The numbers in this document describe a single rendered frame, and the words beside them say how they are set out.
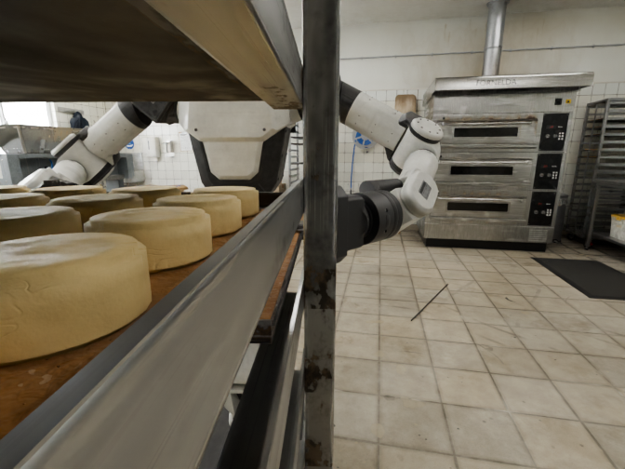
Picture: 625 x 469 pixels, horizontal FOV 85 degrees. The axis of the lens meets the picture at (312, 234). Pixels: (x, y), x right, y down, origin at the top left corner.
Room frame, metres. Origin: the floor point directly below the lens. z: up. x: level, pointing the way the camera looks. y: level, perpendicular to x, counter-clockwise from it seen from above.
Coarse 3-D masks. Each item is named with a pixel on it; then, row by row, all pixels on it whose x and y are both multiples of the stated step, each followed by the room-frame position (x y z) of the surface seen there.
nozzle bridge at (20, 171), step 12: (0, 156) 1.66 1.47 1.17; (12, 156) 1.66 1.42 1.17; (24, 156) 1.71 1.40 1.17; (36, 156) 1.76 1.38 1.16; (48, 156) 1.82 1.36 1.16; (120, 156) 2.23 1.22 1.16; (0, 168) 1.66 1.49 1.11; (12, 168) 1.65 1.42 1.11; (24, 168) 1.78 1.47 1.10; (36, 168) 1.83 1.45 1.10; (120, 168) 2.29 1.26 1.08; (132, 168) 2.31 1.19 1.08; (0, 180) 1.67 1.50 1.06; (12, 180) 1.64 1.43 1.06; (108, 180) 2.35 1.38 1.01; (120, 180) 2.33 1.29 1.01
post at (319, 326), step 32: (320, 0) 0.30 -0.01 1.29; (320, 32) 0.30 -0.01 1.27; (320, 64) 0.30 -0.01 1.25; (320, 96) 0.30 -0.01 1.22; (320, 128) 0.30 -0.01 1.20; (320, 160) 0.30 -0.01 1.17; (320, 192) 0.30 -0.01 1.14; (320, 224) 0.30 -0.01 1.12; (320, 256) 0.30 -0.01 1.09; (320, 288) 0.30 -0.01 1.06; (320, 320) 0.30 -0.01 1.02; (320, 352) 0.30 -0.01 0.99; (320, 384) 0.30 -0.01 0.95; (320, 416) 0.30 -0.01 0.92; (320, 448) 0.30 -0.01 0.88
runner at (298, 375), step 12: (300, 372) 0.29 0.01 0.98; (300, 384) 0.27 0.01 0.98; (300, 396) 0.26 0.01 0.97; (288, 408) 0.27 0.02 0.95; (300, 408) 0.25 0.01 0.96; (288, 420) 0.26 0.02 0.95; (300, 420) 0.25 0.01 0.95; (288, 432) 0.24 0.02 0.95; (288, 444) 0.23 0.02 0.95; (288, 456) 0.22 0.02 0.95; (288, 468) 0.18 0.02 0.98
